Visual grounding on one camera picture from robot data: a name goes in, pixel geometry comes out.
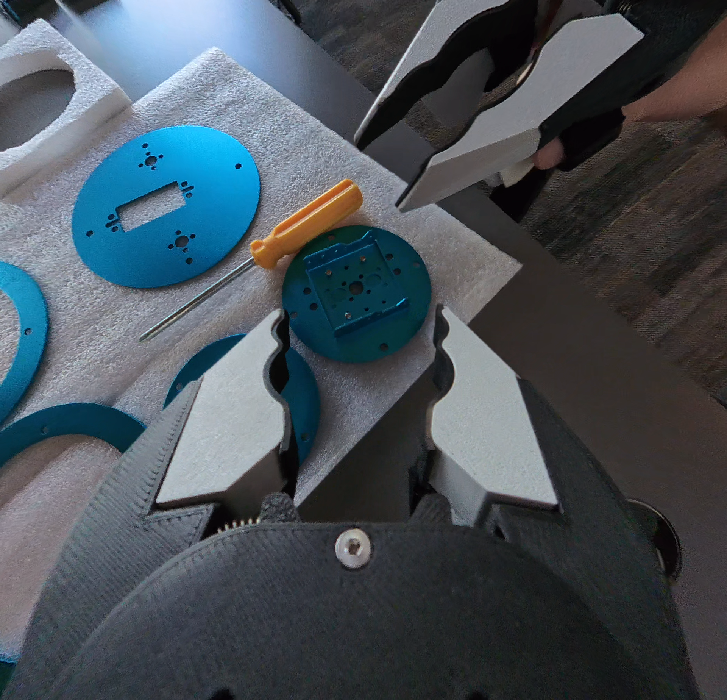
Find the white foam square with hole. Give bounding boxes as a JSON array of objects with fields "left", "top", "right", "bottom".
[{"left": 0, "top": 18, "right": 133, "bottom": 198}]

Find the white foam sheet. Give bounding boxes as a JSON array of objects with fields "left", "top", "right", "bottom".
[{"left": 0, "top": 47, "right": 523, "bottom": 655}]

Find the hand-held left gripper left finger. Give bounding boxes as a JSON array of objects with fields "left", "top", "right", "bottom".
[{"left": 154, "top": 308, "right": 300, "bottom": 513}]

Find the blue disc with rectangular hole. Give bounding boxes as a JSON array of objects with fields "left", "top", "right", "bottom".
[{"left": 71, "top": 125, "right": 261, "bottom": 289}]

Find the orange handled screwdriver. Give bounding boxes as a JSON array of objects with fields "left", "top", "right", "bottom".
[{"left": 139, "top": 178, "right": 364, "bottom": 343}]

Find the person's right forearm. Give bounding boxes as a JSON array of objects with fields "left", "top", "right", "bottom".
[{"left": 622, "top": 30, "right": 727, "bottom": 124}]

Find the person's right hand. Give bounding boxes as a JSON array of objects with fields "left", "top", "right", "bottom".
[{"left": 535, "top": 105, "right": 627, "bottom": 173}]

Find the blue square bracket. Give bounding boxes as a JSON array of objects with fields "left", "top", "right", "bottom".
[{"left": 304, "top": 230, "right": 411, "bottom": 337}]

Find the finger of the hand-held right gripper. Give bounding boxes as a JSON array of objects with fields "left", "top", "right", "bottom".
[
  {"left": 396, "top": 14, "right": 646, "bottom": 213},
  {"left": 354, "top": 0, "right": 541, "bottom": 151}
]

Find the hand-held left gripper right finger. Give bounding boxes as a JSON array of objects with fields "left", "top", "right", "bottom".
[{"left": 426, "top": 305, "right": 561, "bottom": 529}]

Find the round desk cable grommet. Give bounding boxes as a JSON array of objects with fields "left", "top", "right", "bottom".
[{"left": 627, "top": 498, "right": 682, "bottom": 584}]

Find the plain blue round plate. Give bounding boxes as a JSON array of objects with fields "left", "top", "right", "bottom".
[{"left": 164, "top": 333, "right": 321, "bottom": 468}]

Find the blue disc with small holes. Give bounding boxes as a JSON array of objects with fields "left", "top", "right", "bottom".
[{"left": 282, "top": 225, "right": 432, "bottom": 364}]

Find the blue half ring plate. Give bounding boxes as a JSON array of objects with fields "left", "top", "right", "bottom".
[
  {"left": 0, "top": 261, "right": 50, "bottom": 423},
  {"left": 0, "top": 403, "right": 147, "bottom": 469}
]

